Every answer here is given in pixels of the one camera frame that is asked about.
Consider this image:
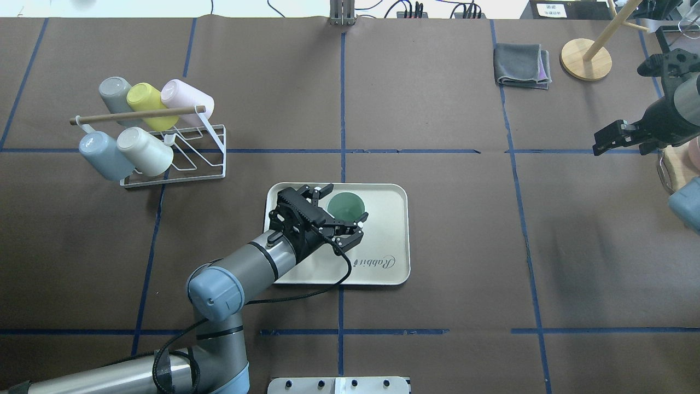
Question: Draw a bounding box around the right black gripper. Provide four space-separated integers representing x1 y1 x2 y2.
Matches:
593 98 690 157

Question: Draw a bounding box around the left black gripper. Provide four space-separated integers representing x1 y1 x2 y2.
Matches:
284 184 369 253

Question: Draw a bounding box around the green cup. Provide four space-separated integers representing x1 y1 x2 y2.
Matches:
326 192 365 221

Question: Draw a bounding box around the beige rabbit tray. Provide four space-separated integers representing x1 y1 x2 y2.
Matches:
275 183 411 285

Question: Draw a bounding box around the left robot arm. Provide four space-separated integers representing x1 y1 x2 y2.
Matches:
8 184 369 393

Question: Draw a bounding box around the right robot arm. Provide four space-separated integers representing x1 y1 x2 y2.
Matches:
592 73 699 234

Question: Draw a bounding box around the black glass tray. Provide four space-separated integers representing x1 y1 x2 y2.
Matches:
655 25 699 55

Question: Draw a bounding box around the beige cup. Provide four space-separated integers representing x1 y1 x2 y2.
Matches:
116 127 173 177

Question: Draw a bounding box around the pink cup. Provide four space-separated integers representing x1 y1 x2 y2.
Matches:
161 79 215 120

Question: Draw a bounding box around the yellow cup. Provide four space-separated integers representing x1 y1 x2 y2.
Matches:
126 83 178 132

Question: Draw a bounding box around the blue cup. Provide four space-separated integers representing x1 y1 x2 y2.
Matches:
78 131 135 181

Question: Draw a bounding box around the grey cup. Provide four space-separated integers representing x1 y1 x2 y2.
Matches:
98 77 133 114

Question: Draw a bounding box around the wooden cutting board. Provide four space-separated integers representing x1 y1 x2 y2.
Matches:
656 143 699 195

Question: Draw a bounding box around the wooden mug tree stand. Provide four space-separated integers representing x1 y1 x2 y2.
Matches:
559 1 650 82

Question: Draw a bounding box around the pink bowl with ice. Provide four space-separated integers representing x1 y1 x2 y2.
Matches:
687 136 700 172

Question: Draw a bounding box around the grey folded cloth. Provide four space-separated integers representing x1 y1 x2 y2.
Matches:
493 43 552 90

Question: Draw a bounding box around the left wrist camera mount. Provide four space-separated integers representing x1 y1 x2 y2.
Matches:
267 186 314 243

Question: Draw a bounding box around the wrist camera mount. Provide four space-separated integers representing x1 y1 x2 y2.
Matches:
637 48 699 96
267 186 314 243

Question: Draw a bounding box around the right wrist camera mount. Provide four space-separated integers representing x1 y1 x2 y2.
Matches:
637 48 699 96

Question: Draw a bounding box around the white wire cup rack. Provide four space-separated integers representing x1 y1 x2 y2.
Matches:
68 106 227 189

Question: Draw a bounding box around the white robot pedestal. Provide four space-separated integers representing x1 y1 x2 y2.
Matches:
267 376 412 393

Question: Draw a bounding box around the aluminium frame post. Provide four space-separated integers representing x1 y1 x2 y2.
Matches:
328 0 357 26

